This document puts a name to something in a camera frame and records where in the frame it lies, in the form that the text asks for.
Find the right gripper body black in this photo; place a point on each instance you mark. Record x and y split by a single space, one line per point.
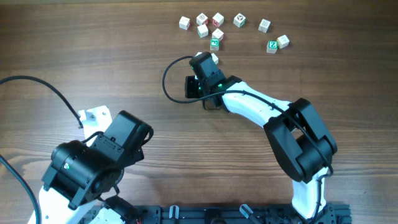
195 88

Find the wooden block bee picture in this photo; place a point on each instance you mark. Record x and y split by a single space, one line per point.
184 23

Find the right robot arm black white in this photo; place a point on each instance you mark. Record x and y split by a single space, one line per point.
301 143

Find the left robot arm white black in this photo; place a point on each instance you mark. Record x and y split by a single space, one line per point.
82 170

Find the wooden block green V side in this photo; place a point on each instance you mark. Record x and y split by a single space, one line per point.
215 58

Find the wooden block green top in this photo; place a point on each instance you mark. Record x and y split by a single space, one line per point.
214 44

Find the wooden block red drawing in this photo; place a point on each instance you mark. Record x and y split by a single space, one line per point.
218 34

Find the wooden block red picture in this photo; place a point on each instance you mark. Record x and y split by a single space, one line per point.
202 19

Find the wooden block red letter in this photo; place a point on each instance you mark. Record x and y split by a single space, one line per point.
217 19

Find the wooden block green side picture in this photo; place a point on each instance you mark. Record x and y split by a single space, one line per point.
239 20

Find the wooden block green Z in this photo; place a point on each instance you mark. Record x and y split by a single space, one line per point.
272 47

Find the wooden block plain pattern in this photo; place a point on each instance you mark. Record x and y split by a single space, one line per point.
264 25

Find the wooden block yellow side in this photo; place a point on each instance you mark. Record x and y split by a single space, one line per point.
283 41

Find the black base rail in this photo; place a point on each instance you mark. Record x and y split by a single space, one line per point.
276 213

